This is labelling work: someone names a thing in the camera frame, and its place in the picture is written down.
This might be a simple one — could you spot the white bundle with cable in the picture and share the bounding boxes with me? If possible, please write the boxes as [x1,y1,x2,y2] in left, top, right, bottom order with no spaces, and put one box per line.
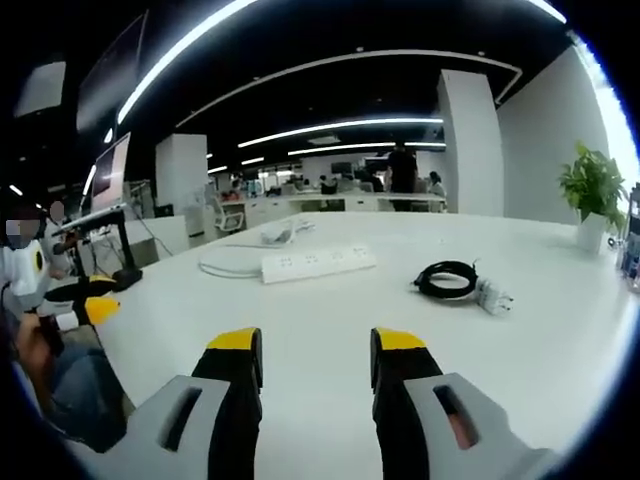
[258,218,317,247]

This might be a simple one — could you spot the black coiled cable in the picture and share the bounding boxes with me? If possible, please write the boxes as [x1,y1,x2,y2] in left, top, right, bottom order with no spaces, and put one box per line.
[409,258,483,302]

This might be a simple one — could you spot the person's legs in jeans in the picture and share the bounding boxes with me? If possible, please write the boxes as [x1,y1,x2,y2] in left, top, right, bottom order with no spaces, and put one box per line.
[48,343,137,454]

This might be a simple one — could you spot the white charger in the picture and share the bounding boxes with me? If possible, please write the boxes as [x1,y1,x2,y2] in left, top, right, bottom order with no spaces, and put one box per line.
[473,277,516,317]

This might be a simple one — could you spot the white power strip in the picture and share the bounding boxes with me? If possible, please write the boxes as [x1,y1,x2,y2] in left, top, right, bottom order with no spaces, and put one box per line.
[260,244,378,286]

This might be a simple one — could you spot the white power strip cable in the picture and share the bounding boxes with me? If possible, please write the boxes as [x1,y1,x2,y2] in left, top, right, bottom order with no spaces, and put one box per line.
[198,244,267,279]

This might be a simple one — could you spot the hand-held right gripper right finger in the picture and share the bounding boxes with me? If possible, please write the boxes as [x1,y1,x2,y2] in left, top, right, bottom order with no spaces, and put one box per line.
[369,327,564,480]

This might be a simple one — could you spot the silver computer monitor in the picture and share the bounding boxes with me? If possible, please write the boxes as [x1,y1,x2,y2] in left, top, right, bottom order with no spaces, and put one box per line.
[88,131,133,213]

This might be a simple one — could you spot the row of white office desks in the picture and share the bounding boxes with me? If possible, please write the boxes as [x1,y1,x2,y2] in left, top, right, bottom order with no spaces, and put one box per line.
[243,191,447,217]

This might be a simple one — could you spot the white desk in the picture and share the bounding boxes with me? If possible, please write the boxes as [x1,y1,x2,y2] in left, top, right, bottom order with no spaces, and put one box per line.
[93,210,640,480]

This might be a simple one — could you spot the green potted plant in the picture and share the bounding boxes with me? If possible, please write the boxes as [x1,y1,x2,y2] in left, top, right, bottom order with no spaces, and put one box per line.
[556,141,629,253]

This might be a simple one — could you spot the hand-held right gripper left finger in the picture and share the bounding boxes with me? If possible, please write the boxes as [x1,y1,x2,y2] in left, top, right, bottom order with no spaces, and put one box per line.
[88,327,264,480]

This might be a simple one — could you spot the white office chair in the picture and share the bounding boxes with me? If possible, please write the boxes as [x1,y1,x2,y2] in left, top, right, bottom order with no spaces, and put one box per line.
[213,193,246,235]

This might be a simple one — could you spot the long ceiling light strip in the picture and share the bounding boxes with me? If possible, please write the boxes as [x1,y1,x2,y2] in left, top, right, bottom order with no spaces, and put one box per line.
[116,0,261,125]

